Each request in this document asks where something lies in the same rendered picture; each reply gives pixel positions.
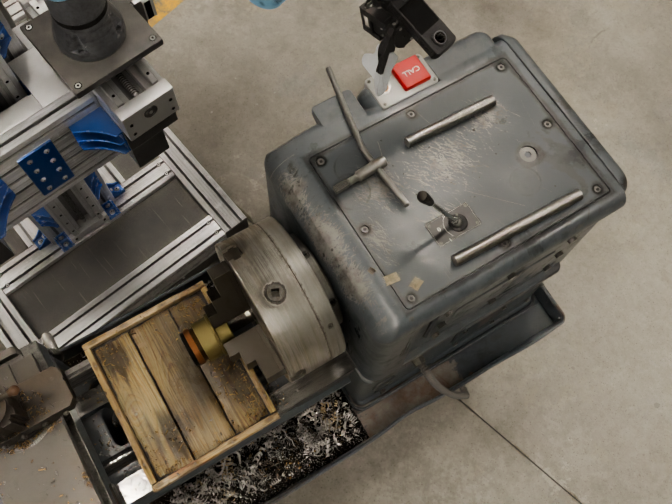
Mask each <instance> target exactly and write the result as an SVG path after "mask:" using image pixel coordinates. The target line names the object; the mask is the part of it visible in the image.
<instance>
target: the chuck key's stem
mask: <svg viewBox="0 0 672 504"><path fill-rule="evenodd" d="M387 164H388V162H387V160H386V158H385V157H384V156H380V157H378V158H376V159H375V160H373V161H372V162H370V163H368V164H367V165H365V166H363V167H362V168H360V169H358V170H357V171H355V174H354V175H353V176H351V177H349V178H348V179H344V180H343V181H341V182H340V183H338V184H336V185H335V186H333V191H334V192H335V193H336V195H338V194H339V193H341V192H343V191H344V190H346V189H348V188H349V186H351V185H352V184H354V183H356V182H357V181H363V180H365V179H366V178H368V177H369V176H371V175H373V174H374V173H376V172H377V169H378V168H379V167H381V168H384V167H386V166H387Z"/></svg>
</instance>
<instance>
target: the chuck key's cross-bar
mask: <svg viewBox="0 0 672 504"><path fill-rule="evenodd" d="M326 72H327V74H328V77H329V79H330V81H331V84H332V86H333V89H334V91H335V93H336V96H337V98H338V100H339V103H340V105H341V108H342V110H343V112H344V115H345V117H346V120H347V122H348V124H349V127H350V129H351V132H352V134H353V136H354V139H355V141H356V144H357V146H358V148H359V150H360V152H361V153H362V154H363V155H364V157H365V158H366V159H367V160H368V162H369V163H370V162H372V161H373V160H375V159H374V158H373V157H372V155H371V154H370V153H369V152H368V150H367V149H366V148H365V146H364V144H363V142H362V139H361V137H360V134H359V132H358V130H357V127H356V125H355V123H354V120H353V118H352V116H351V113H350V111H349V108H348V106H347V104H346V101H345V99H344V97H343V94H342V92H341V89H340V87H339V85H338V82H337V80H336V78H335V75H334V73H333V70H332V68H331V67H330V66H328V67H326ZM377 173H378V174H379V176H380V177H381V178H382V179H383V181H384V182H385V183H386V184H387V186H388V187H389V188H390V189H391V191H392V192H393V193H394V194H395V196H396V197H397V198H398V199H399V201H400V202H401V203H402V204H403V206H404V207H407V206H408V205H409V202H408V200H407V199H406V198H405V197H404V195H403V194H402V193H401V192H400V190H399V189H398V188H397V187H396V185H395V184H394V183H393V182H392V180H391V179H390V178H389V177H388V175H387V174H386V173H385V172H384V170H383V169H382V168H381V167H379V168H378V169H377Z"/></svg>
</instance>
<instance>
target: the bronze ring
mask: <svg viewBox="0 0 672 504"><path fill-rule="evenodd" d="M191 327H192V328H191V329H189V330H188V329H186V330H184V331H182V333H180V334H179V336H180V338H181V340H182V342H183V344H184V346H185V347H186V349H187V351H188V353H189V355H190V356H191V358H192V360H193V362H194V363H195V365H196V366H197V367H198V366H200V365H203V364H204V363H206V360H208V359H209V360H210V361H211V362H212V361H214V360H215V359H217V358H219V357H221V356H222V355H224V354H225V356H227V355H228V353H227V351H226V349H225V348H224V346H223V344H224V343H226V342H228V341H230V340H232V339H233V338H235V336H234V334H233V332H232V330H231V328H230V327H229V325H228V323H227V322H225V323H223V324H222V325H220V326H218V327H216V328H213V326H212V324H211V322H210V321H209V319H208V317H207V315H206V314H204V315H203V318H202V319H200V320H198V321H196V322H194V323H193V324H191Z"/></svg>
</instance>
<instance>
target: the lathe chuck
mask: <svg viewBox="0 0 672 504"><path fill-rule="evenodd" d="M231 247H233V248H235V247H237V248H238V250H239V251H240V253H241V255H240V256H241V257H240V258H239V259H237V260H234V259H232V260H230V261H229V262H228V263H229V266H230V268H231V270H232V272H233V274H234V276H235V278H236V280H237V282H238V284H239V286H240V288H241V290H242V292H243V294H244V296H245V298H246V300H247V302H248V304H249V306H250V308H251V310H252V311H253V313H254V315H255V317H256V320H254V321H253V322H252V324H253V326H256V325H258V324H259V325H260V326H261V328H262V330H263V332H264V334H265V335H266V337H267V339H268V340H269V342H270V344H271V345H272V347H273V349H274V351H275V352H276V354H277V356H278V357H279V359H280V361H281V362H282V364H283V366H284V367H285V369H286V371H287V372H286V374H285V375H284V376H285V377H286V378H287V379H288V381H290V382H292V383H293V382H294V381H296V380H298V379H300V378H301V377H303V376H305V375H306V374H308V373H310V372H311V371H313V370H315V369H316V368H318V367H320V366H322V365H323V364H325V363H327V362H328V361H330V360H331V353H330V349H329V346H328V343H327V340H326V338H325V335H324V333H323V330H322V328H321V326H320V324H319V322H318V320H317V317H316V315H315V313H314V311H313V309H312V307H311V305H310V303H309V302H308V300H307V298H306V296H305V294H304V292H303V290H302V289H301V287H300V285H299V283H298V282H297V280H296V278H295V276H294V275H293V273H292V271H291V270H290V268H289V266H288V265H287V263H286V262H285V260H284V258H283V257H282V255H281V254H280V252H279V251H278V249H277V248H276V246H275V245H274V244H273V242H272V241H271V240H270V238H269V237H268V236H267V234H266V233H265V232H264V231H263V230H262V229H261V228H260V227H259V226H258V225H256V224H253V225H251V226H249V227H247V228H246V229H244V230H242V231H240V232H238V233H236V234H234V235H232V236H231V237H229V238H227V239H225V240H223V241H221V242H219V243H217V244H216V245H215V250H216V253H217V256H218V258H219V260H220V263H221V262H222V261H224V260H225V258H224V256H223V254H224V253H226V252H228V249H230V248H231ZM225 261H226V260H225ZM271 284H279V285H281V286H282V287H283V289H284V297H283V299H282V300H280V301H278V302H272V301H270V300H269V299H268V298H267V296H266V290H267V288H268V287H269V286H270V285H271ZM301 369H302V370H303V372H302V373H301V374H300V375H298V376H297V377H296V376H295V377H294V378H292V379H290V377H289V376H291V377H292V376H294V375H295V374H296V372H298V371H300V370H301ZM287 373H288V374H289V376H288V374H287Z"/></svg>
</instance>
